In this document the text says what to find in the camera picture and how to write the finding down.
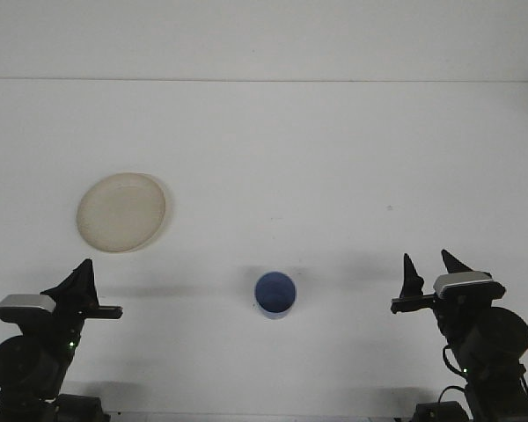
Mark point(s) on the pale blue cup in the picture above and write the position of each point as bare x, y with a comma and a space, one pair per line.
275, 292

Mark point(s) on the pale round plate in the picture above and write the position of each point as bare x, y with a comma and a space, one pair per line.
123, 215

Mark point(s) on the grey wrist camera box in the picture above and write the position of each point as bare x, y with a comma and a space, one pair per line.
24, 305
468, 283

